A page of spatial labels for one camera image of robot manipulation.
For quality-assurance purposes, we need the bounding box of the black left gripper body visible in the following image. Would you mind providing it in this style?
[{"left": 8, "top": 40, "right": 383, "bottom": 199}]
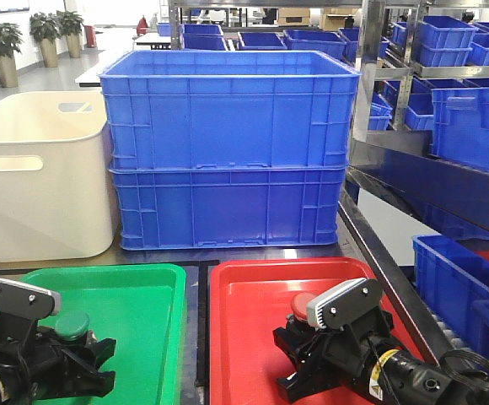
[{"left": 0, "top": 312, "right": 72, "bottom": 399}]

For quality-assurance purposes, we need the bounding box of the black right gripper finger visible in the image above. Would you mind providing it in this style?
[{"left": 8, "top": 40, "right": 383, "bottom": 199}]
[
  {"left": 273, "top": 315, "right": 315, "bottom": 363},
  {"left": 277, "top": 367, "right": 354, "bottom": 403}
]

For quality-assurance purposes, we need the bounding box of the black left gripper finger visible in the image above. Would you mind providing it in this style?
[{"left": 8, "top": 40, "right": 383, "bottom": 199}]
[
  {"left": 65, "top": 332, "right": 116, "bottom": 371},
  {"left": 46, "top": 370, "right": 116, "bottom": 399}
]

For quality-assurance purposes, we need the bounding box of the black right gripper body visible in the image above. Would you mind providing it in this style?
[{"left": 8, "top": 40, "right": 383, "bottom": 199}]
[{"left": 298, "top": 307, "right": 396, "bottom": 388}]

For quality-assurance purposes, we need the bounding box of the green push button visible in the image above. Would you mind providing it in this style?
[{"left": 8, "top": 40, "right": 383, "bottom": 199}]
[{"left": 54, "top": 311, "right": 89, "bottom": 341}]

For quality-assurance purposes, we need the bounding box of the red push button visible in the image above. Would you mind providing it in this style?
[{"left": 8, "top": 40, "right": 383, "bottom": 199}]
[{"left": 290, "top": 292, "right": 316, "bottom": 322}]

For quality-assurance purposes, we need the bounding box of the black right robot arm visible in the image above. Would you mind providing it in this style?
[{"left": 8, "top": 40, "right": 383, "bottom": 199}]
[{"left": 273, "top": 307, "right": 489, "bottom": 404}]

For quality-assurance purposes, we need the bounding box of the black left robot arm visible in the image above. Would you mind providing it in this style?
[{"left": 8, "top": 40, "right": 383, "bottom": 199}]
[{"left": 0, "top": 306, "right": 119, "bottom": 404}]

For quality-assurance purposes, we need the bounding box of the red plastic tray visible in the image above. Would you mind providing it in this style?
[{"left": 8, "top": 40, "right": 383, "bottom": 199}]
[{"left": 208, "top": 256, "right": 427, "bottom": 405}]

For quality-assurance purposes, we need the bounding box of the green plastic tray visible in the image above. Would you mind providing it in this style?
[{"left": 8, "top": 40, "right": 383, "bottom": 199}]
[{"left": 21, "top": 264, "right": 186, "bottom": 404}]

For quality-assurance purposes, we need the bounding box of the lower stacked blue crate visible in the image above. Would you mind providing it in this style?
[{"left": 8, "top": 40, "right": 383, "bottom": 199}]
[{"left": 110, "top": 166, "right": 346, "bottom": 251}]

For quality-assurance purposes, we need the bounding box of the stacked blue crate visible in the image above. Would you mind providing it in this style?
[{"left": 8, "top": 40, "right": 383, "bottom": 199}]
[
  {"left": 99, "top": 50, "right": 360, "bottom": 170},
  {"left": 110, "top": 166, "right": 346, "bottom": 251}
]

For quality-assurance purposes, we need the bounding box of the blue bin behind table right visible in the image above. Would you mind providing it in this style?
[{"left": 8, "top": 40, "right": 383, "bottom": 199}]
[{"left": 412, "top": 235, "right": 489, "bottom": 348}]

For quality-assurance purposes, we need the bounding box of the cream plastic basket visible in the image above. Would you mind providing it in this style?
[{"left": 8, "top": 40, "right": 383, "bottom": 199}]
[{"left": 0, "top": 90, "right": 118, "bottom": 262}]

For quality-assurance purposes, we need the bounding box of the stainless steel shelf rack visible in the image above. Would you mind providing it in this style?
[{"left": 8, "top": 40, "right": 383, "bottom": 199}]
[{"left": 339, "top": 1, "right": 489, "bottom": 360}]

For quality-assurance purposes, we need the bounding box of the upper stacked blue crate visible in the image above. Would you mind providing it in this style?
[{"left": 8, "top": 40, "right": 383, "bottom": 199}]
[{"left": 99, "top": 50, "right": 360, "bottom": 170}]

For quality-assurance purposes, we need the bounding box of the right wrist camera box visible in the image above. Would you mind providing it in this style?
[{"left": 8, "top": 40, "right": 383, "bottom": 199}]
[{"left": 306, "top": 278, "right": 383, "bottom": 330}]

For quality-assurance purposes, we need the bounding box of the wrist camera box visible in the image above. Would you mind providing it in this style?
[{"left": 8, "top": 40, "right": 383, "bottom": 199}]
[
  {"left": 306, "top": 278, "right": 383, "bottom": 330},
  {"left": 0, "top": 278, "right": 62, "bottom": 321}
]

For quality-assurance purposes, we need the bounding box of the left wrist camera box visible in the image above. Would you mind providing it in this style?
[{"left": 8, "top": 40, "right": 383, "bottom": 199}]
[{"left": 0, "top": 278, "right": 62, "bottom": 321}]

